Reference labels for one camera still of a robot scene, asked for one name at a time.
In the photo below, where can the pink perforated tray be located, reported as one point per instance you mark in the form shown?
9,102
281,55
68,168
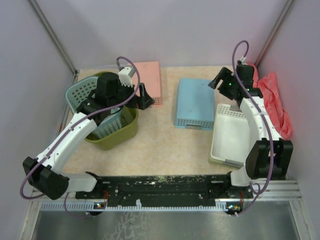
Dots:
150,75

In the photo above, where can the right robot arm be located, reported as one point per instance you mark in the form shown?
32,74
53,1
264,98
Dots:
269,154

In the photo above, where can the red plastic bag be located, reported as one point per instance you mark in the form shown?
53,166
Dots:
268,85

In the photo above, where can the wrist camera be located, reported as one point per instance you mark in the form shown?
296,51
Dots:
242,61
125,76

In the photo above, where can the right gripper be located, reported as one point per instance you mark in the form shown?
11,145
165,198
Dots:
226,75

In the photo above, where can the olive green plastic tub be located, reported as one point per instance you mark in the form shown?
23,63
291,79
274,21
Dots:
129,130

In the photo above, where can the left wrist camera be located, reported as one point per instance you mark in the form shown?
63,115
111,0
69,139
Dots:
125,76

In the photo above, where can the teal perforated basket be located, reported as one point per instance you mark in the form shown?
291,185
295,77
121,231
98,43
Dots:
79,92

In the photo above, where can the blue perforated tray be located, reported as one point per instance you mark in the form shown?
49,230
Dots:
195,104

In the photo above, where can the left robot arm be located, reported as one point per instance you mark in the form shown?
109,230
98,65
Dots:
96,100

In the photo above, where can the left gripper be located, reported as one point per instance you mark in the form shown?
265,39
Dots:
142,102

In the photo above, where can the white perforated tray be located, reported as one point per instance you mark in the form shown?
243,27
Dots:
231,134

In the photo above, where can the light green perforated tray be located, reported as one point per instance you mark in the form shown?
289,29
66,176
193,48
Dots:
226,162

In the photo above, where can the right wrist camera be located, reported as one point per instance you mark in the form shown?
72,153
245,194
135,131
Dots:
242,61

